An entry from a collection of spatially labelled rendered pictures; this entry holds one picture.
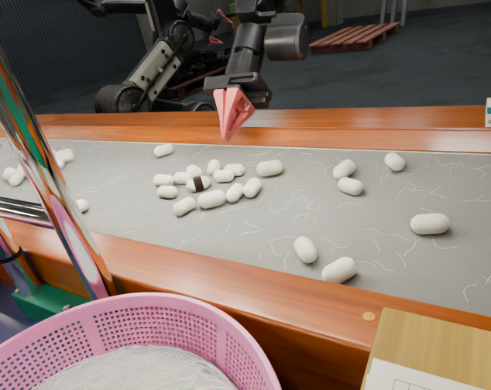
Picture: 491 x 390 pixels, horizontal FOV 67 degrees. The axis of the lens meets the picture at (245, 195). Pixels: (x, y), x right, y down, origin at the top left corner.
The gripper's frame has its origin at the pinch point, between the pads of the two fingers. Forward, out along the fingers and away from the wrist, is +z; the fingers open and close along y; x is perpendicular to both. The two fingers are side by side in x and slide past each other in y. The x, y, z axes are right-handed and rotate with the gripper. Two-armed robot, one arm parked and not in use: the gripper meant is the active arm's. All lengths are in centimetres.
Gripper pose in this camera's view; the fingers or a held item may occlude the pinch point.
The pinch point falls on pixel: (226, 135)
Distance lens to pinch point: 61.2
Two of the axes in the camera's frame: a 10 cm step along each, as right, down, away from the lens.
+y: 8.6, 0.8, -5.0
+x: 4.5, 3.2, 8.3
